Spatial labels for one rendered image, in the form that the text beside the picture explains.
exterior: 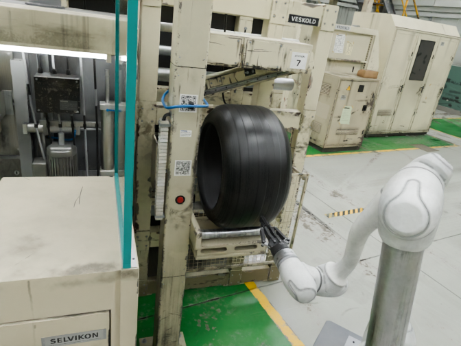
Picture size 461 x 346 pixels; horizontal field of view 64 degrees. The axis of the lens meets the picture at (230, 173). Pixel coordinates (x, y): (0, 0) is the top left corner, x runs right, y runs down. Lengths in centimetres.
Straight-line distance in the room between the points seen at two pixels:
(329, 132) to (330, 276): 492
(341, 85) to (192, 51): 474
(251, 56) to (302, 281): 108
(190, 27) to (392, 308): 116
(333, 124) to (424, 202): 537
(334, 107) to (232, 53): 442
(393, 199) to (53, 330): 86
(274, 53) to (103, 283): 137
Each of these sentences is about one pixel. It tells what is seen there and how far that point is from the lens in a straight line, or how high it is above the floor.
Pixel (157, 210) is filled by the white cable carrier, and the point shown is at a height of 100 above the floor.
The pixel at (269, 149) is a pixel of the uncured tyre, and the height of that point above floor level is 137.
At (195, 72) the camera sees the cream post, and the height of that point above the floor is 164.
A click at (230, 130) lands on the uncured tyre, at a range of 156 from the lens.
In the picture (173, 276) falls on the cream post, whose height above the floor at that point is 62.
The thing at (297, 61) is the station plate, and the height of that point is 170.
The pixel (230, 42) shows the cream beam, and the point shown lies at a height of 175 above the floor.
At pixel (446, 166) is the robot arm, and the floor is 157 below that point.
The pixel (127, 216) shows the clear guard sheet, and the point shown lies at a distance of 86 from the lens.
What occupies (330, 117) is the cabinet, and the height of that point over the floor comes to 61.
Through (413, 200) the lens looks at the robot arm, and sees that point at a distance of 91.
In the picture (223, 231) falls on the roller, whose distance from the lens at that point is 177.
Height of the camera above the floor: 185
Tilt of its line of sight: 23 degrees down
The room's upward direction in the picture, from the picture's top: 8 degrees clockwise
